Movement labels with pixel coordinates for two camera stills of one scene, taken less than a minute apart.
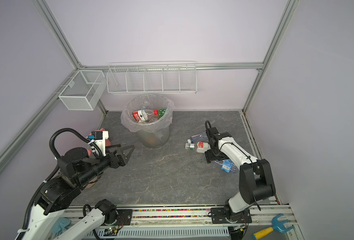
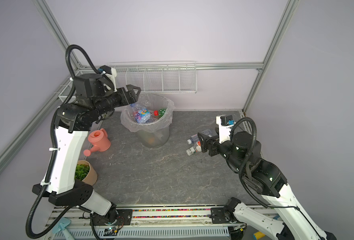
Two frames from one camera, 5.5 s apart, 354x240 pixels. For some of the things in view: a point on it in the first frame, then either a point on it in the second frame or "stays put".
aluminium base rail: [177, 222] stays put
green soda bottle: [161, 112] stays put
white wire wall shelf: [154, 77] stays put
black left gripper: [123, 160] -> [133, 98]
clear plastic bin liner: [147, 113] stays put
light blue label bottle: [227, 165] -> [141, 115]
